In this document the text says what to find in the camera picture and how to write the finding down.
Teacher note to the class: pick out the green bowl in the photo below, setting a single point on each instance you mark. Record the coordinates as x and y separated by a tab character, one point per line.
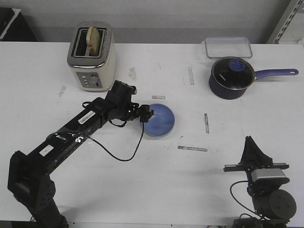
157	131

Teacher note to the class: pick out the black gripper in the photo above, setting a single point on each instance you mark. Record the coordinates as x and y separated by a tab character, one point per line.
252	152
121	106

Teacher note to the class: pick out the glass pot lid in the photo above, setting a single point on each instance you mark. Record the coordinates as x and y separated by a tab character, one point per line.
233	73

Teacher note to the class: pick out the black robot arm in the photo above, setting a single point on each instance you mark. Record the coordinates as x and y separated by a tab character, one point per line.
273	207
29	175

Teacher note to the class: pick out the toast bread slice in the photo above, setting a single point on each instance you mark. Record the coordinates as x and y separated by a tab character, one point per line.
93	41

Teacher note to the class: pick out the white metal shelf rack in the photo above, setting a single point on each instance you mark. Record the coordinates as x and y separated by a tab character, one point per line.
290	27

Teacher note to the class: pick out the clear plastic food container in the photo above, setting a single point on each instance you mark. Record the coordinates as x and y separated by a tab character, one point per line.
217	47

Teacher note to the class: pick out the blue bowl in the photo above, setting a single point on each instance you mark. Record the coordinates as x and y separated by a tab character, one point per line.
162	115

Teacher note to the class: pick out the cream two-slot toaster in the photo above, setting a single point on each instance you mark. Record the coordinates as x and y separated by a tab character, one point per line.
93	73

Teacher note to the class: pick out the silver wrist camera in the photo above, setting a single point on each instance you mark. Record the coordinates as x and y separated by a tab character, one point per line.
269	174

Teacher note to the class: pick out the black box in corner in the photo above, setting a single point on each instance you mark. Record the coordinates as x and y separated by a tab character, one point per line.
13	26

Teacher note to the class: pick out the dark blue saucepan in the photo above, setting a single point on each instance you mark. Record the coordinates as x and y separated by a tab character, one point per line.
229	94

